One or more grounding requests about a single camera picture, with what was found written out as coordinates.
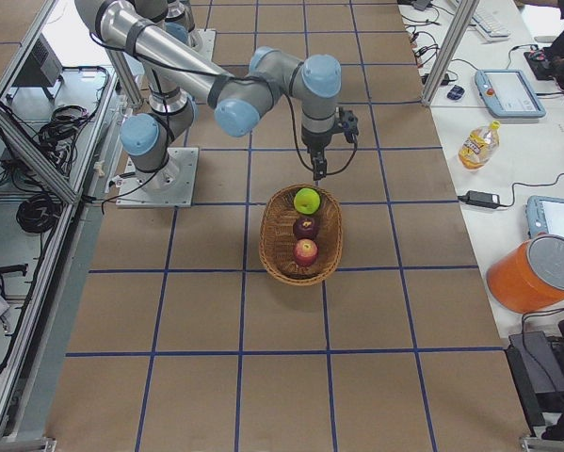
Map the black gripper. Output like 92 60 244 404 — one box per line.
301 130 332 180

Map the green apple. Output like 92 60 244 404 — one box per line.
293 187 321 216

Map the dark red apple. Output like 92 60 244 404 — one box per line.
293 216 319 240

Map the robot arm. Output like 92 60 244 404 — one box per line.
75 1 358 180
132 0 201 51

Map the wicker basket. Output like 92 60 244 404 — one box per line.
259 184 343 286

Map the dark blue pouch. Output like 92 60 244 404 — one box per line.
446 85 465 101

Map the orange juice bottle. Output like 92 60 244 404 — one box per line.
458 121 501 170

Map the black power adapter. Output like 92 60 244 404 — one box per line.
462 190 501 209

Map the blue teach pendant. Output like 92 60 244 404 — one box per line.
525 196 564 237
474 70 546 119

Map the white keyboard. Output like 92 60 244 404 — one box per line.
471 2 511 42

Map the orange bucket with lid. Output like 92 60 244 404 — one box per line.
486 234 564 314

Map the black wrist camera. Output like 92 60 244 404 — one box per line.
335 107 359 144

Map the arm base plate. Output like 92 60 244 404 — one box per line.
115 147 200 208
188 28 217 60

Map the aluminium frame post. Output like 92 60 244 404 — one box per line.
421 0 479 106

